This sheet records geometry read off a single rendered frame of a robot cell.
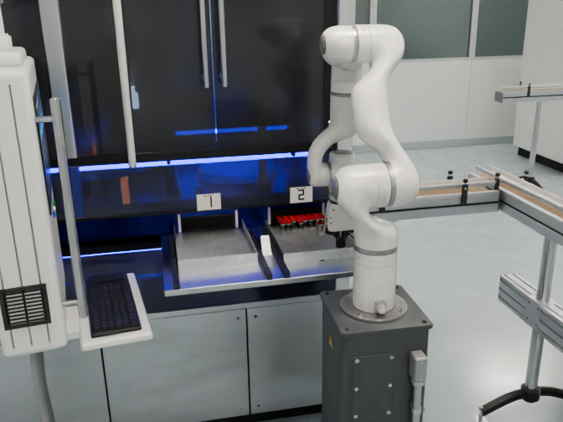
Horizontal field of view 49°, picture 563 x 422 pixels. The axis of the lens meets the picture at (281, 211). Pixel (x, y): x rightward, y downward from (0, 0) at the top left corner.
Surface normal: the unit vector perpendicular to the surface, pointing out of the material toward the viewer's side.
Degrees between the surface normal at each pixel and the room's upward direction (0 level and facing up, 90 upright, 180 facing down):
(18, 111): 90
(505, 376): 0
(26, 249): 90
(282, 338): 90
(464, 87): 90
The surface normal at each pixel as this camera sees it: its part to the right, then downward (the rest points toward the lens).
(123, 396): 0.21, 0.31
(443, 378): -0.02, -0.95
